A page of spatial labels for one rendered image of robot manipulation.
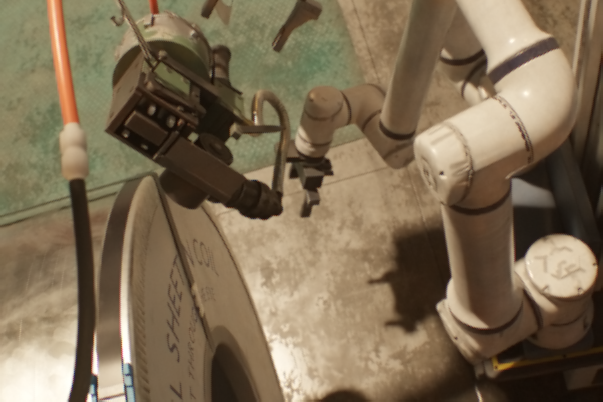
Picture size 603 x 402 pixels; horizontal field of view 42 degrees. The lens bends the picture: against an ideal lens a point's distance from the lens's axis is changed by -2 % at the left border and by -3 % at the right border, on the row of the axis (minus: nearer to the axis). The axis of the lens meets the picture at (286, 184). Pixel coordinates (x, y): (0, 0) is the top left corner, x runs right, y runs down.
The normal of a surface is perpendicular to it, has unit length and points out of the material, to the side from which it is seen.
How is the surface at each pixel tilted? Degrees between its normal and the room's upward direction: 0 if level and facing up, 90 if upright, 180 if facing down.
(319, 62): 0
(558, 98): 34
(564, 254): 10
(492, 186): 85
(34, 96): 0
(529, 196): 0
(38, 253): 28
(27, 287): 20
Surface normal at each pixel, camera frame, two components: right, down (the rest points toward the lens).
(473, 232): -0.20, 0.83
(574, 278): -0.07, -0.44
